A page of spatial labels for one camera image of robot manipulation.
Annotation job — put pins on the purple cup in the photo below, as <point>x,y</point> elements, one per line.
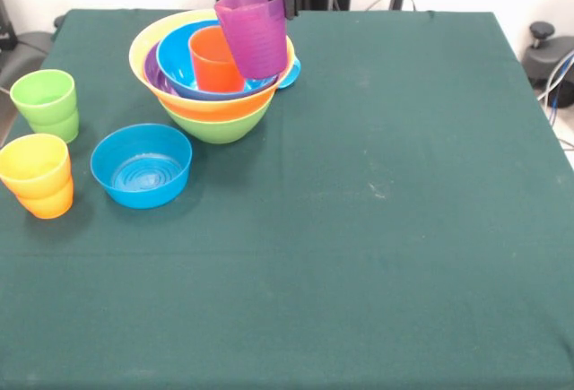
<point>258,36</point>

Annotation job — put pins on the red-orange cup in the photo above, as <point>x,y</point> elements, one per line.
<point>213,71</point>

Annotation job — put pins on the large blue bowl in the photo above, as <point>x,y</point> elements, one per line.
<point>175,63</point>

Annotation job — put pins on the yellow bowl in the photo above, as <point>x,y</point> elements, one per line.
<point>143,45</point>

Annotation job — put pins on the purple bowl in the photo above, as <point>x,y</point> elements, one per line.
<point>152,71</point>

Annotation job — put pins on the blue cup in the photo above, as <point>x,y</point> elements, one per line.
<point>290,74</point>

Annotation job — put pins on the black plug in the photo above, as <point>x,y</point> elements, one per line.
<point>395,1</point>

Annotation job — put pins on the green bowl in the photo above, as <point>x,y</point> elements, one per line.
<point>215,127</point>

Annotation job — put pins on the black table clamp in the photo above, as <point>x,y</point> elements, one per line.
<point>58,21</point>

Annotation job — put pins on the small blue bowl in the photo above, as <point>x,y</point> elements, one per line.
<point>141,195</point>

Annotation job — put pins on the green cup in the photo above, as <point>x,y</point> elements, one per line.
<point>42,107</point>
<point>60,132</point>

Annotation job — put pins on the black stand with knob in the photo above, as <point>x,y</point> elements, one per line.
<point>542,31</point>

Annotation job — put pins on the dark equipment box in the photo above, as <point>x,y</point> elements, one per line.
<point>5,27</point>

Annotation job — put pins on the dark green table cloth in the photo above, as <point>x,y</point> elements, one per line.
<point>287,296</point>

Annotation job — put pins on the yellow cup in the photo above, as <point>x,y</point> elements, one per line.
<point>33,181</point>

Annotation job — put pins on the orange cup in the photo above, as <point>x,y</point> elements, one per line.
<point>47,208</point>

